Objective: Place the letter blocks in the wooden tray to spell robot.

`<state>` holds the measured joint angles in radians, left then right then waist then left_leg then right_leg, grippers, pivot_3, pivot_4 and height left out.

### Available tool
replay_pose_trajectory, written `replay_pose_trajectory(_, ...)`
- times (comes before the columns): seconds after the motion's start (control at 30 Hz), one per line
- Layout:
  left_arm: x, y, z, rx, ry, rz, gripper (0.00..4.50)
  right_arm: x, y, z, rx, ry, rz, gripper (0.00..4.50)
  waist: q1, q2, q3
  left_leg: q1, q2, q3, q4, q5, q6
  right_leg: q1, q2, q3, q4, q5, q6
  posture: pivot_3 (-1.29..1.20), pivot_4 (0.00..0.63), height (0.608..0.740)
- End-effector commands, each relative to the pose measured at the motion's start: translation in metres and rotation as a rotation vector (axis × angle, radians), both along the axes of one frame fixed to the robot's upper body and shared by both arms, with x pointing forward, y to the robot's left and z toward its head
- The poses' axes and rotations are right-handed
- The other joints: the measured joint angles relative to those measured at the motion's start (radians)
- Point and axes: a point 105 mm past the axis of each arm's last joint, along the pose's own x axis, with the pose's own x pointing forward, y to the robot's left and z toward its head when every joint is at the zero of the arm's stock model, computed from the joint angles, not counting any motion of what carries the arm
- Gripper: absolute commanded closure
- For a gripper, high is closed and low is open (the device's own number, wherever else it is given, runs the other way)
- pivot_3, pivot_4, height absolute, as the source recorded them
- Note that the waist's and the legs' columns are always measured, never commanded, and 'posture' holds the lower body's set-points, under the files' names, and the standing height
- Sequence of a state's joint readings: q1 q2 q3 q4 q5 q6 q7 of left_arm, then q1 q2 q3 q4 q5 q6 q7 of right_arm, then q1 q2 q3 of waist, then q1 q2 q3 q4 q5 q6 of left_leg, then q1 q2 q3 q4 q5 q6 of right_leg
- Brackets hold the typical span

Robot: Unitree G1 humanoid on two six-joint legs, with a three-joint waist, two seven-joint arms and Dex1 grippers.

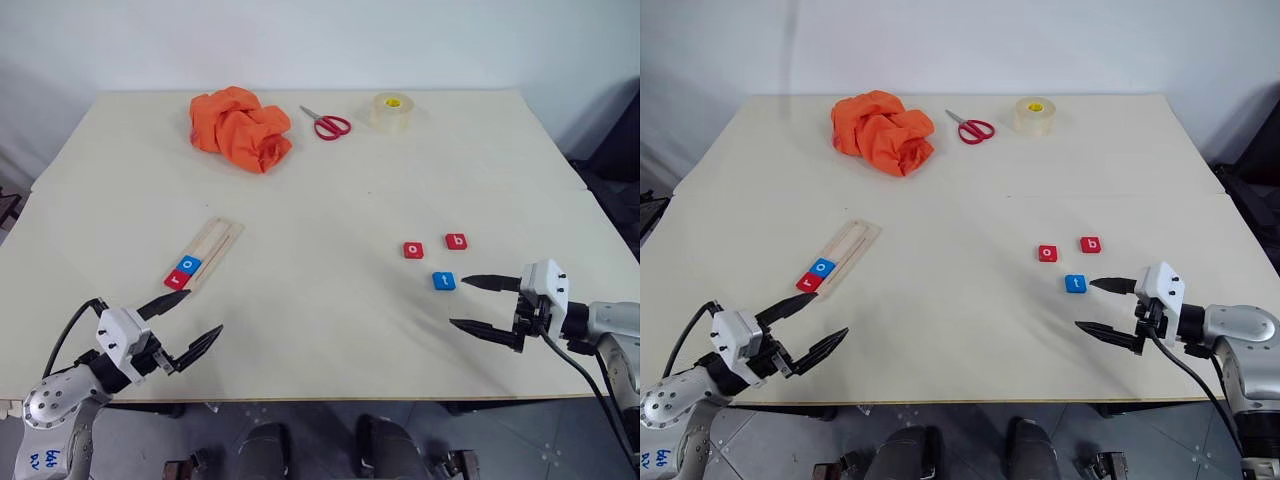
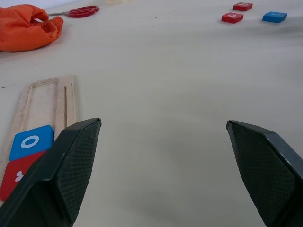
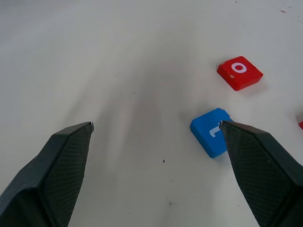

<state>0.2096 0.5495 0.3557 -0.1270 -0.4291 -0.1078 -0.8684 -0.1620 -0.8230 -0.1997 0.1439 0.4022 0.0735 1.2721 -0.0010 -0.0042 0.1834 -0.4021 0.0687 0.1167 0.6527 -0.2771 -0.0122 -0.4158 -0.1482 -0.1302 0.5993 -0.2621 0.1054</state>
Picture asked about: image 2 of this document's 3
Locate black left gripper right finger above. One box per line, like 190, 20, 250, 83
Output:
225, 120, 303, 227

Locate red letter r tile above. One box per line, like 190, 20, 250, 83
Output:
0, 151, 47, 202

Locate wooden letter tray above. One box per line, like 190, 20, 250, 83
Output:
0, 75, 78, 206

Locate red letter b tile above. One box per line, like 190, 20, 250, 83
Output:
232, 2, 253, 12

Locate crumpled orange cloth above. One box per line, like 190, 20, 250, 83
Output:
0, 4, 64, 52

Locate red letter o tile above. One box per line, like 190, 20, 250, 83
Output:
221, 12, 244, 24

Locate blue letter o tile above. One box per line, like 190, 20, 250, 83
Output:
9, 124, 55, 161

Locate blue letter t tile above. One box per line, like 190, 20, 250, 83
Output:
262, 11, 288, 24

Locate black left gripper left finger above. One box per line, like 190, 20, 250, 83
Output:
0, 117, 102, 227

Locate red handled scissors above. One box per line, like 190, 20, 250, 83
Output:
48, 5, 100, 18

